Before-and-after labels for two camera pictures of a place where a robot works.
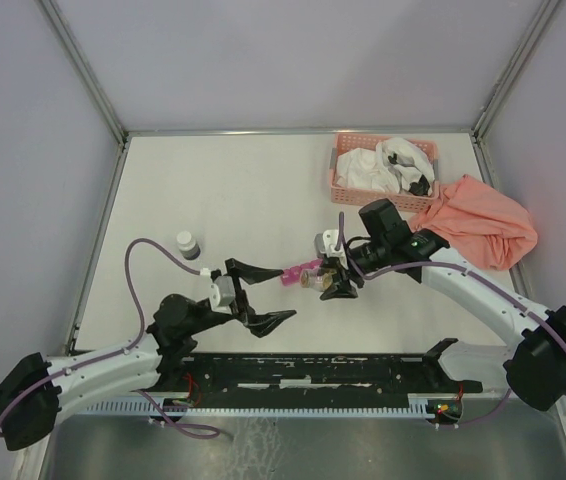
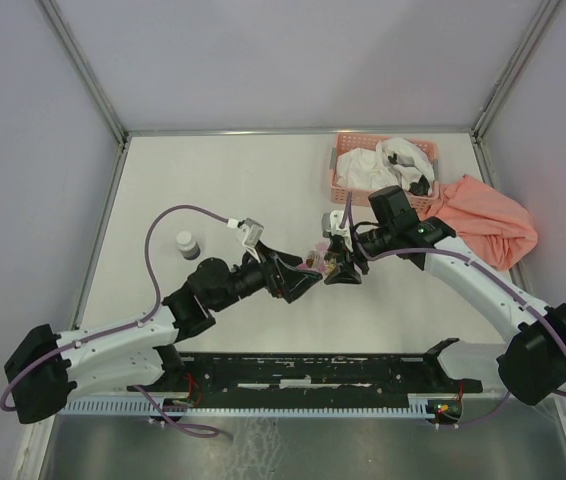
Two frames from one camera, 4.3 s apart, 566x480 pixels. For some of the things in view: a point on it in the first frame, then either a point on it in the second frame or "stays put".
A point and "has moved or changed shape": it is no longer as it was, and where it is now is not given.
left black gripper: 260,323 -> 291,282
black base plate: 309,375 stays put
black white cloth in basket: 413,166 stays put
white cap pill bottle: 188,247 stays put
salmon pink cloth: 480,222 stays put
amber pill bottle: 312,278 has moved or changed shape
